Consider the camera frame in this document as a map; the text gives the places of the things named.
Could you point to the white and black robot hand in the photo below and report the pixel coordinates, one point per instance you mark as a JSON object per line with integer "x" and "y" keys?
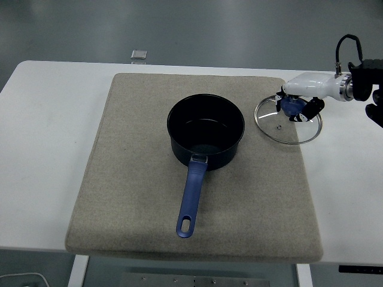
{"x": 311, "y": 85}

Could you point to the glass pot lid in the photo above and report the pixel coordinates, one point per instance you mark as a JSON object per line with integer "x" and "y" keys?
{"x": 291, "y": 108}

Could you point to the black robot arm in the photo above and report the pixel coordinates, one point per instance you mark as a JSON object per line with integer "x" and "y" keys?
{"x": 362, "y": 86}

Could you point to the small silver floor plate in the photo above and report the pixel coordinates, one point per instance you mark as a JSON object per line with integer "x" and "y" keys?
{"x": 139, "y": 54}

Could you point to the black table control panel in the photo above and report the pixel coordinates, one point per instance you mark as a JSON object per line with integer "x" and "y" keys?
{"x": 359, "y": 269}

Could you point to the white table leg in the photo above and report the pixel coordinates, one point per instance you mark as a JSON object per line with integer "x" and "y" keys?
{"x": 304, "y": 276}
{"x": 78, "y": 270}

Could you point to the beige fabric mat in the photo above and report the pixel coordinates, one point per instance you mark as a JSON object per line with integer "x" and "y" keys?
{"x": 119, "y": 179}

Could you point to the grey metal plate with screws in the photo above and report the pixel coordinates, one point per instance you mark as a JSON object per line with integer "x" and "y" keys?
{"x": 179, "y": 281}

